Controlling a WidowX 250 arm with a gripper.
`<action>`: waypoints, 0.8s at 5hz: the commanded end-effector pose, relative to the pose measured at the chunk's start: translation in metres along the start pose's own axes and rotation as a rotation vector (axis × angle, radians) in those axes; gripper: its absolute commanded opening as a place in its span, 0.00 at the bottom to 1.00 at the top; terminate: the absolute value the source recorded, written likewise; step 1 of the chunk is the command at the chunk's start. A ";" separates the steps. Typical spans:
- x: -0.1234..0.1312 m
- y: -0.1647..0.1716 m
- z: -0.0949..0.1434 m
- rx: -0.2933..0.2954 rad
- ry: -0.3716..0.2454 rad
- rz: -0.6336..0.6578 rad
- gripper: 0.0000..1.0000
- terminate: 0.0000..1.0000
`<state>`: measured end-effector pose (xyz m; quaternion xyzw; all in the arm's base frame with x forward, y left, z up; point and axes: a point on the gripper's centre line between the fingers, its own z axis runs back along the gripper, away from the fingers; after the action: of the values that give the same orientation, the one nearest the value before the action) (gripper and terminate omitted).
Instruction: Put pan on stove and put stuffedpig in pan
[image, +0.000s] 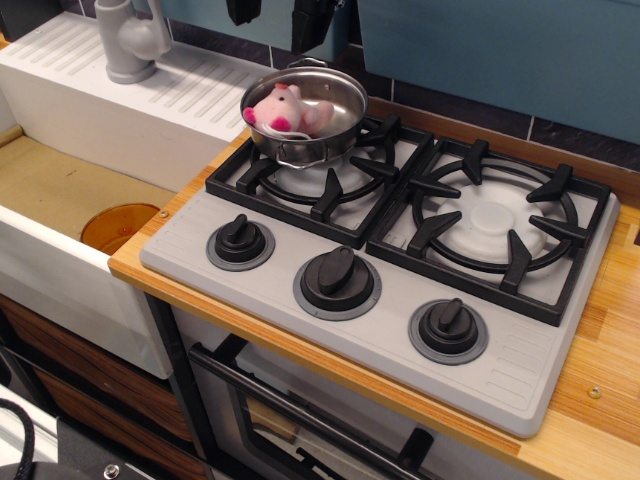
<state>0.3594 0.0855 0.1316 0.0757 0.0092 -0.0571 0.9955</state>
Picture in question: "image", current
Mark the black left stove knob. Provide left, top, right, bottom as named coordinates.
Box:
left=205, top=214, right=276, bottom=272

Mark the grey toy stove top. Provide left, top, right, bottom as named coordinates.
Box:
left=140, top=115, right=620, bottom=438

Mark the wooden drawer cabinet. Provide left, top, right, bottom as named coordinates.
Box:
left=1, top=297, right=210, bottom=479

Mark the pink stuffed pig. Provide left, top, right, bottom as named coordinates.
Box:
left=242, top=83, right=335, bottom=140

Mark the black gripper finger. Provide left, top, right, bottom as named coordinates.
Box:
left=291, top=0, right=345, bottom=54
left=226, top=0, right=262, bottom=26

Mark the grey toy faucet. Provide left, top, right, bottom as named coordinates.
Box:
left=94, top=0, right=172, bottom=84

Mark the white toy sink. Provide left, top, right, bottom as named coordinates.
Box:
left=1, top=13, right=268, bottom=379

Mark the black stove knob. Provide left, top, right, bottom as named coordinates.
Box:
left=205, top=214, right=276, bottom=272
left=293, top=245, right=382, bottom=322
left=408, top=298, right=489, bottom=366

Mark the black right stove knob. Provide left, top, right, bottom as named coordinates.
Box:
left=408, top=298, right=489, bottom=366

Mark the orange plastic bowl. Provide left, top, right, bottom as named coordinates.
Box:
left=80, top=203, right=159, bottom=255

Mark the black braided cable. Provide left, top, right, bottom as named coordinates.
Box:
left=0, top=398, right=37, bottom=480

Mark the oven door with black handle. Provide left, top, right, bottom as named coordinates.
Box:
left=187, top=333, right=501, bottom=480

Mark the black middle stove knob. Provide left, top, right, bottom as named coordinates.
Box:
left=293, top=245, right=382, bottom=322

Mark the stainless steel pan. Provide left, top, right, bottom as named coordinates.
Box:
left=240, top=58, right=369, bottom=169

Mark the black left burner grate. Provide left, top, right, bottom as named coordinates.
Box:
left=206, top=115, right=434, bottom=248

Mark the black burner grate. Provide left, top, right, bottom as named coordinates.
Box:
left=366, top=138, right=619, bottom=327
left=206, top=115, right=434, bottom=248

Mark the black right burner grate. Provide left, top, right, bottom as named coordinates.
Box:
left=366, top=138, right=619, bottom=327

